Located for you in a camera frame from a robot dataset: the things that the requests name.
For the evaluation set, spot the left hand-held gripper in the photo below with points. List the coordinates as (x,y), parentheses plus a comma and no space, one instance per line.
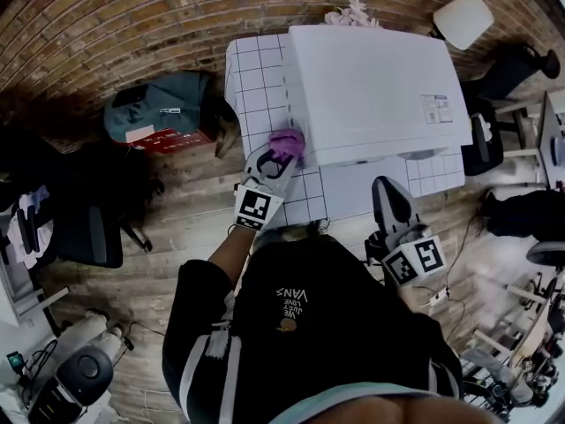
(258,201)

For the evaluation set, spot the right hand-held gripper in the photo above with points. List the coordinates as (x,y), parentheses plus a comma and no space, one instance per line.
(410,250)

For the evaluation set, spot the purple cloth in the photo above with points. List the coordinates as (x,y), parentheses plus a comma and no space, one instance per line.
(287,143)

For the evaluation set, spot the white microwave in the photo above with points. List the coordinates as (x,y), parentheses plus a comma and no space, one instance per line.
(375,91)

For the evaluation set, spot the person's left forearm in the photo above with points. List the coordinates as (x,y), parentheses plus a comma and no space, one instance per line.
(229,254)

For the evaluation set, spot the person's patterned shoe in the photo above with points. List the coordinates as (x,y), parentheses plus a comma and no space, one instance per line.
(321,226)

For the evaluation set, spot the white checkered tablecloth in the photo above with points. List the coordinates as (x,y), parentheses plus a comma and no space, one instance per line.
(260,82)

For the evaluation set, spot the red box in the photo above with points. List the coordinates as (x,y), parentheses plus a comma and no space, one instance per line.
(170,141)

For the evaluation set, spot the white power strip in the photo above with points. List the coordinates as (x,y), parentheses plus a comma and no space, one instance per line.
(438,297)

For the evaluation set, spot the black office chair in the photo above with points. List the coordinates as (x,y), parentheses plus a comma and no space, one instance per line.
(514,71)
(84,228)
(481,146)

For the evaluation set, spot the green bag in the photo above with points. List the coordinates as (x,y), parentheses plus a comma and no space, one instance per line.
(154,104)

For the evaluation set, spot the person's black t-shirt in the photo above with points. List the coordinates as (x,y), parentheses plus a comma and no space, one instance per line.
(318,325)

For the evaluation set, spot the grey office chair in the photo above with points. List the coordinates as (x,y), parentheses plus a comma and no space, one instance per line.
(547,254)

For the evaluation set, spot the white desk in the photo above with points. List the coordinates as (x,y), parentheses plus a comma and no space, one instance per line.
(552,139)

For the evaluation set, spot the white cylinder device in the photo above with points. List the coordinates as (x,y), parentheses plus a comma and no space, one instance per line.
(90,336)

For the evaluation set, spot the black round device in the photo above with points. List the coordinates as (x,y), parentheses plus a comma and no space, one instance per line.
(81,371)

